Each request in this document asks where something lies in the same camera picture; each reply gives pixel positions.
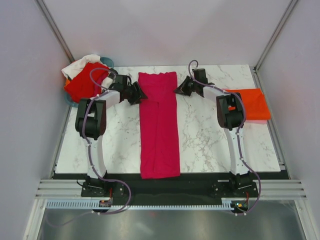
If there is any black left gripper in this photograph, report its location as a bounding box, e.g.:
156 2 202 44
123 82 148 106

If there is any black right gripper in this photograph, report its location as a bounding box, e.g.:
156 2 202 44
174 76 198 97

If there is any magenta t shirt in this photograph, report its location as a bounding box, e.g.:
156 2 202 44
138 72 181 179

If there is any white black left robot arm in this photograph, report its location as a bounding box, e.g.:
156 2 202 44
75 74 148 197

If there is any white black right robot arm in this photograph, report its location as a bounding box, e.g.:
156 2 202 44
174 68 254 197

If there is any teal laundry basket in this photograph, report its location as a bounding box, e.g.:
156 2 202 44
61 54 114 108

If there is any red t shirt in basket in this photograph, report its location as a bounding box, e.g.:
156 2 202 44
64 62 109 104

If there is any white black t shirt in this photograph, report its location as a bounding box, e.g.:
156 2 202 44
61 54 114 87

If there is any folded orange t shirt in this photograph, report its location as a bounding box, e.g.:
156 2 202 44
225 88 271 121

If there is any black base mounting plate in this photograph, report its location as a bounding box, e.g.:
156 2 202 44
53 170 289 205

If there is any white slotted cable duct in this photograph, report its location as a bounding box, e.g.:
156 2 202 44
45 199 242 211

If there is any aluminium frame rail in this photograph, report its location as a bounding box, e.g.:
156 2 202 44
35 179 306 200

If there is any left aluminium corner post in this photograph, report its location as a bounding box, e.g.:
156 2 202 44
35 0 75 63

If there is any aluminium corner post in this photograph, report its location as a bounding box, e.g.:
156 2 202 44
35 0 75 63
252 0 300 73

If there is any right aluminium corner post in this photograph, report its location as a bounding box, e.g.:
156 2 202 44
252 0 300 73

